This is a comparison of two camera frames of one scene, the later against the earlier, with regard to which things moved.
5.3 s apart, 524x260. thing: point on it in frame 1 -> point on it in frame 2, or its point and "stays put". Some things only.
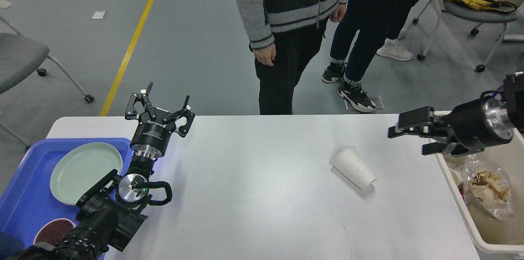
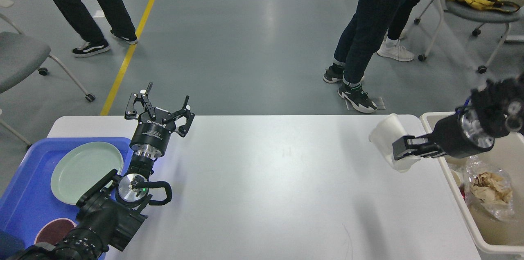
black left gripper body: x=150 y=139 stays put
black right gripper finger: x=421 y=121 -> x=424 y=145
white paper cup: x=349 y=163 -> x=385 y=132
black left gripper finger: x=131 y=113 stays put
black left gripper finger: x=186 y=111 stays put
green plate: x=80 y=167 stays put
